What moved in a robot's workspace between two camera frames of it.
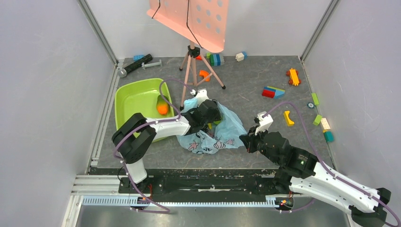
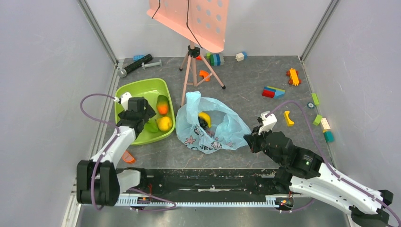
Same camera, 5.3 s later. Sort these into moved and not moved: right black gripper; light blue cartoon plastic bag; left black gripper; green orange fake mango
Moved: left black gripper
Not moved: light blue cartoon plastic bag; right black gripper; green orange fake mango
